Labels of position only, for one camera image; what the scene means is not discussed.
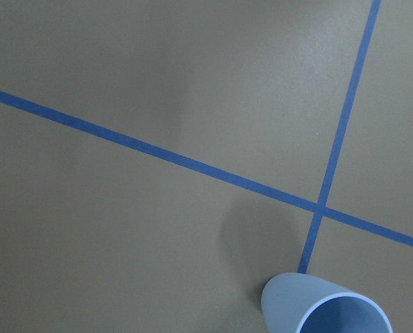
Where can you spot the light blue plastic cup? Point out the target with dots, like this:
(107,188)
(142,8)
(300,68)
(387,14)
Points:
(296,302)

